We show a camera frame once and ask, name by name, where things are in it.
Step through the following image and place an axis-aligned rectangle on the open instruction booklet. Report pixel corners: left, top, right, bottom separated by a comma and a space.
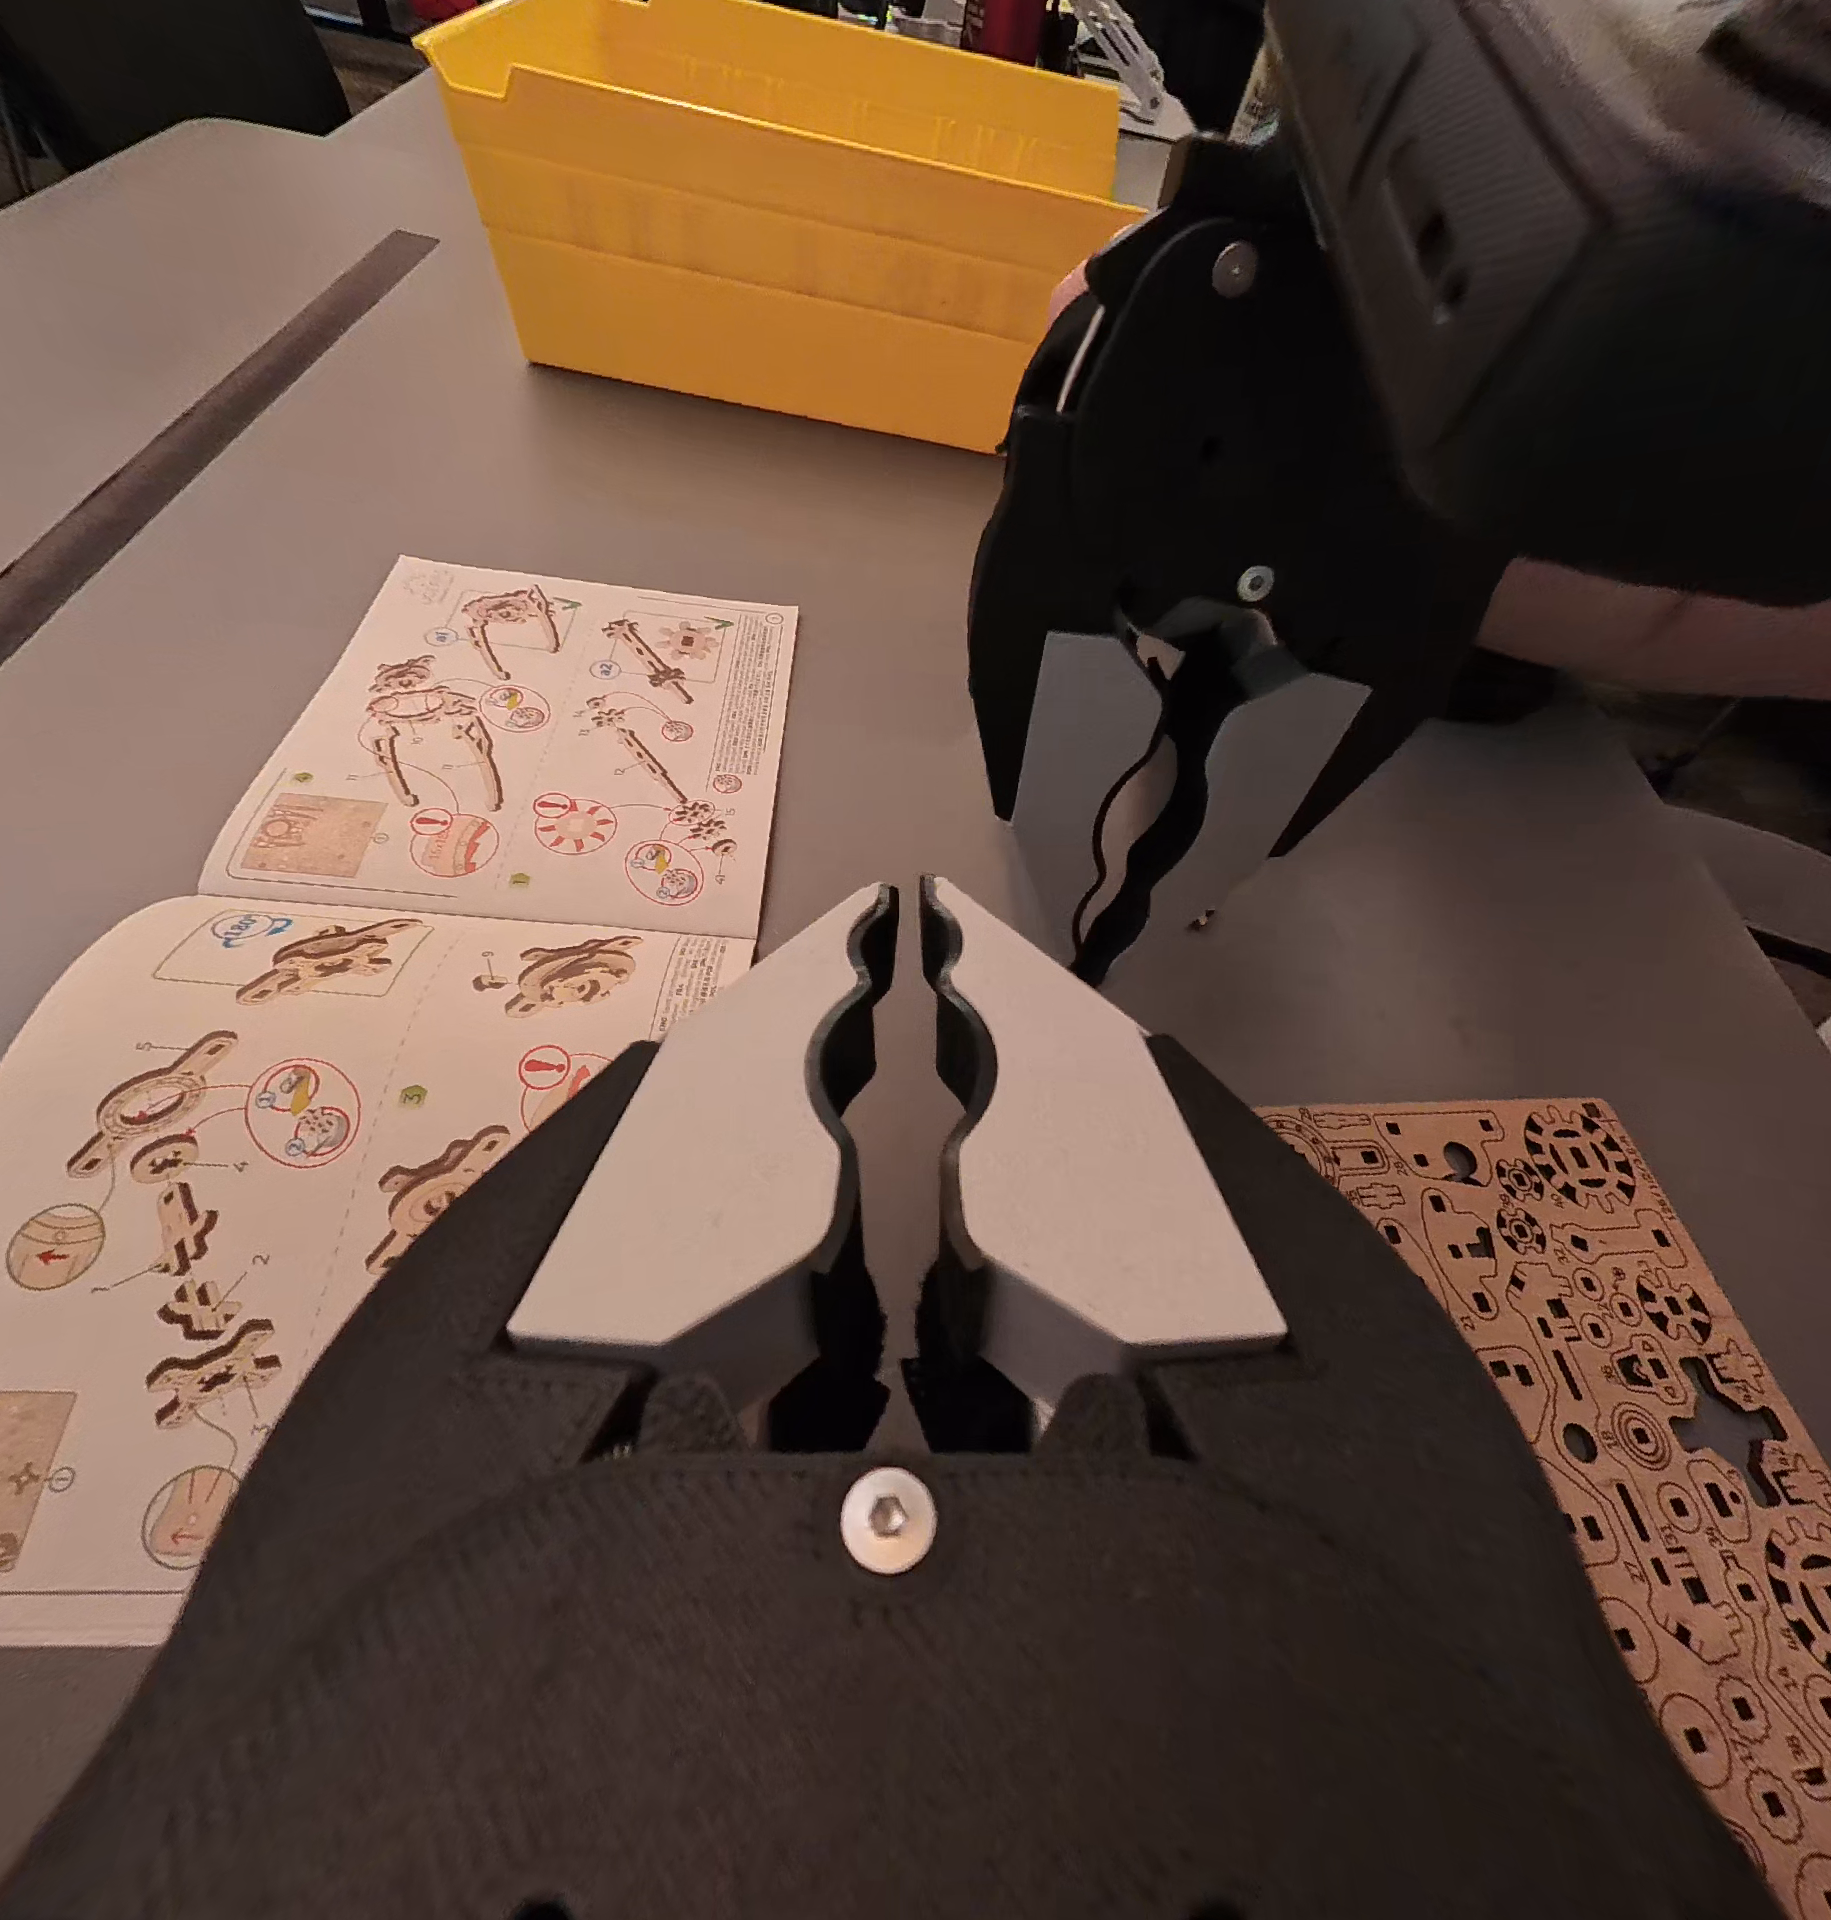
0, 555, 801, 1653

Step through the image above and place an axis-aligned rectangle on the yellow plastic bin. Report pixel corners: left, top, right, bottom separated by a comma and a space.
411, 0, 1152, 456

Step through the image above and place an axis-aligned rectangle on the black cushion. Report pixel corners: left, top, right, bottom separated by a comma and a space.
1456, 195, 1831, 607

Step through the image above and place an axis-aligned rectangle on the grey chair part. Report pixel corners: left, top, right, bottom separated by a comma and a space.
1695, 815, 1831, 985

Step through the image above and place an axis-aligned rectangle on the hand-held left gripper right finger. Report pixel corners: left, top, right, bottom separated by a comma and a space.
919, 870, 1293, 1439

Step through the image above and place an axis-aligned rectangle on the white metal frame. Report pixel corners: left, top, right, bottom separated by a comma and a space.
1067, 0, 1168, 122

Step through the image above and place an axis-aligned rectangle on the person's right forearm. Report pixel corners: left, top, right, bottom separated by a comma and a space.
1470, 559, 1831, 707

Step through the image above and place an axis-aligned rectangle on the black office chair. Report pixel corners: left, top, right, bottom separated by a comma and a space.
0, 0, 353, 169

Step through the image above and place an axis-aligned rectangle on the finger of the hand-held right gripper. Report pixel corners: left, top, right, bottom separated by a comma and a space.
1077, 679, 1376, 989
1009, 627, 1178, 960

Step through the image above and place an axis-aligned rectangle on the laser-cut wooden parts sheet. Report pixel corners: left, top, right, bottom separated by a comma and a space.
1251, 1097, 1831, 1920

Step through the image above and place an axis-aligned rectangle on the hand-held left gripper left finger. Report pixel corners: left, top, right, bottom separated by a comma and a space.
503, 879, 902, 1454

